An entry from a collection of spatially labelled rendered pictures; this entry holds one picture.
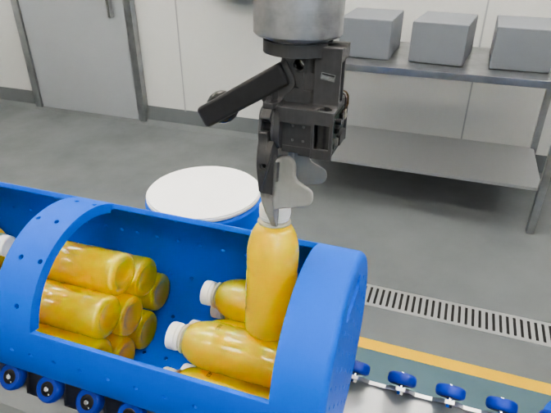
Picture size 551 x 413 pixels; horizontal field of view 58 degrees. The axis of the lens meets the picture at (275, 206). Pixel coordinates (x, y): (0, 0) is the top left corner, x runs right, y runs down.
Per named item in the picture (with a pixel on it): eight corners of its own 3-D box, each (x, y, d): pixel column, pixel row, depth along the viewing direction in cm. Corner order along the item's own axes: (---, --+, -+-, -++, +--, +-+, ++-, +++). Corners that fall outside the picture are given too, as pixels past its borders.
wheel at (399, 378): (416, 388, 78) (418, 374, 79) (387, 379, 80) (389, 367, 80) (414, 389, 82) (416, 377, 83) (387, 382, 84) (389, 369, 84)
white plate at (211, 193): (127, 184, 124) (128, 188, 125) (179, 233, 105) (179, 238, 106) (222, 156, 139) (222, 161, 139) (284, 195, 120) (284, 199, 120)
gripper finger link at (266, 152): (267, 198, 54) (273, 117, 51) (254, 196, 55) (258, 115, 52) (281, 187, 58) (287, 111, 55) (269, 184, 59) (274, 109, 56)
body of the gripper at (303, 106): (329, 169, 52) (338, 50, 46) (252, 156, 55) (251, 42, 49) (345, 142, 58) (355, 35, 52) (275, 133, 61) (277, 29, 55)
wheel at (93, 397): (93, 382, 77) (100, 380, 79) (69, 394, 77) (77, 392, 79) (102, 410, 76) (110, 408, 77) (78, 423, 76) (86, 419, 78)
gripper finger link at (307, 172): (322, 215, 62) (323, 152, 56) (276, 207, 64) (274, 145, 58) (328, 201, 64) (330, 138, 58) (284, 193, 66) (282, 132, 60)
